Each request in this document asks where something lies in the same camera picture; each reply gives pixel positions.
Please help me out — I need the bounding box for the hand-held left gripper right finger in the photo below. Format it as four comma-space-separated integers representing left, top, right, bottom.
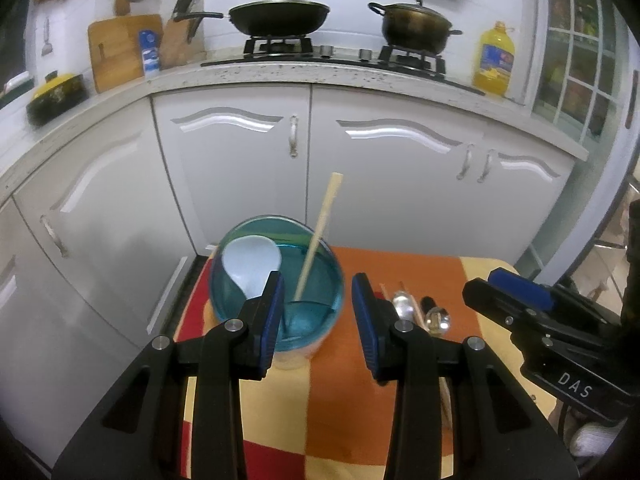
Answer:
351, 272, 581, 480

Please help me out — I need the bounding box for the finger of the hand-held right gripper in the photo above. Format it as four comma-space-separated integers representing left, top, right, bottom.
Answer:
462, 279, 543, 348
487, 268, 556, 312

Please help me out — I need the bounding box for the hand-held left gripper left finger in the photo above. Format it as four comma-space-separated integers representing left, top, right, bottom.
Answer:
50, 270, 286, 480

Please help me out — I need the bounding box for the floral plastic cup blue rim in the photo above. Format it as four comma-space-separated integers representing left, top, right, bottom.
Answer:
207, 215, 347, 372

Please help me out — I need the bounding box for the metal spoon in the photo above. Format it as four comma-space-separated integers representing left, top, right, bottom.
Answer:
392, 289, 427, 332
421, 295, 454, 337

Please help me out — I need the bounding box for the person's right hand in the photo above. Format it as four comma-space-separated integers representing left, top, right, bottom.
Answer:
572, 422, 624, 457

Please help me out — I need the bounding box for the white plastic spoon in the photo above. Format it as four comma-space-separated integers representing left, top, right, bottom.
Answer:
221, 235, 281, 301

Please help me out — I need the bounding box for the white cabinet door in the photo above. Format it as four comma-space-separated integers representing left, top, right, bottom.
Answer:
12, 102, 201, 351
309, 86, 485, 261
477, 147, 576, 267
152, 84, 312, 261
0, 200, 151, 466

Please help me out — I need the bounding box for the orange yellow red blanket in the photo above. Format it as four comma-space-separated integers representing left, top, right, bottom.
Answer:
175, 245, 558, 480

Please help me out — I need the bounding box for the light bamboo chopstick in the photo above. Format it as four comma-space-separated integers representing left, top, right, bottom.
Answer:
295, 172, 345, 301

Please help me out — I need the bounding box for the yellow cooking oil bottle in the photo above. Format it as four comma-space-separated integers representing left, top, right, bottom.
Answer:
472, 21, 516, 97

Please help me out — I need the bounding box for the glass pane door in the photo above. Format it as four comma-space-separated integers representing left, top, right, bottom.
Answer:
532, 0, 632, 142

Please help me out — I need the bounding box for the black gas stove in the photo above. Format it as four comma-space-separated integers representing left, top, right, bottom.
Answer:
200, 35, 486, 96

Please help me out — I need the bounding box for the dark stockpot with lid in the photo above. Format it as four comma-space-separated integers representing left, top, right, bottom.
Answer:
368, 0, 463, 55

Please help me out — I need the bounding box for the wooden knife block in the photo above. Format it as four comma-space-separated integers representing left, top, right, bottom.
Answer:
159, 0, 207, 68

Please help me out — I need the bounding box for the black wok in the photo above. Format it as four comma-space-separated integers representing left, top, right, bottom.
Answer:
172, 6, 332, 37

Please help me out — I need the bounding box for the wooden cutting board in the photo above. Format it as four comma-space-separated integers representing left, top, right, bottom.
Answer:
87, 14, 165, 93

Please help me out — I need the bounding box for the yellow black casserole pot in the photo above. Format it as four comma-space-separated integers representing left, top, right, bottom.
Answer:
26, 72, 87, 126

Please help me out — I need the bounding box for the black wok lid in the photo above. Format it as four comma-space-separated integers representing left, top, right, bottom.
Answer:
230, 0, 331, 17

